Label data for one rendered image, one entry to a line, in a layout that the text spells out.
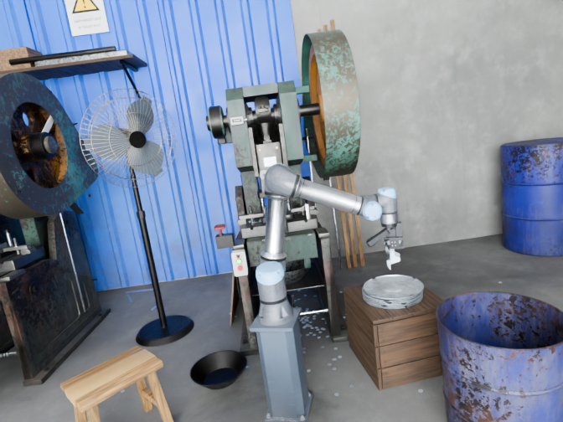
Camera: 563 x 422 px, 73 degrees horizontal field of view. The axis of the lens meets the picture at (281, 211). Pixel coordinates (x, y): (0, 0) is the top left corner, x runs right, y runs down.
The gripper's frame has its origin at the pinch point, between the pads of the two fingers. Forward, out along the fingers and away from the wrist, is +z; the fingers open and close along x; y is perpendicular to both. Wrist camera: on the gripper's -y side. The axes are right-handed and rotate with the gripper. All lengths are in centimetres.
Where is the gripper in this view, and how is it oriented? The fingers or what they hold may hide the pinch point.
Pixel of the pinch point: (388, 265)
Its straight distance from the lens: 180.8
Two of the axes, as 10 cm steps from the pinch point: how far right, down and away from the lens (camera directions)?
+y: 9.6, -0.8, -2.6
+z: 1.4, 9.7, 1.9
